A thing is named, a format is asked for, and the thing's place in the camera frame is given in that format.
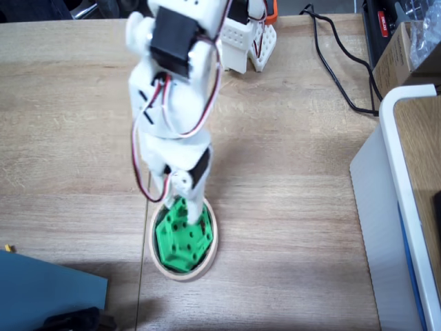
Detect green hexagonal printed component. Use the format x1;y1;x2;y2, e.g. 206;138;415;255
154;196;213;274

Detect beige masking tape roll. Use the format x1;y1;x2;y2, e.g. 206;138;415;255
148;198;220;282

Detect blue-grey board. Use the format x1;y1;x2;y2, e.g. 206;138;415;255
0;248;110;331

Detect black fabric object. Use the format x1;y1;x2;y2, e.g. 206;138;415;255
43;305;116;331

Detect black office chair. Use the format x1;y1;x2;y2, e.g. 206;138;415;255
74;0;139;20

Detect orange table clamp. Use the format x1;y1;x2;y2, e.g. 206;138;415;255
265;0;278;25

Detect person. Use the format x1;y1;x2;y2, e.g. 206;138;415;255
0;0;73;23

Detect black power adapter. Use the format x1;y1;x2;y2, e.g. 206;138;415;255
360;0;406;70

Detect brown cardboard box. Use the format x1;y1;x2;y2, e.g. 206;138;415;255
371;21;441;101

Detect clear plastic bag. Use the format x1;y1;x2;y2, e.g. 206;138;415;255
396;0;441;70

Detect red white black servo cable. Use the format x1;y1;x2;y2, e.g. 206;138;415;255
131;74;173;203
161;0;235;139

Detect black power cable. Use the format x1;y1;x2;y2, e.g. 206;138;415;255
298;3;380;117
309;8;380;114

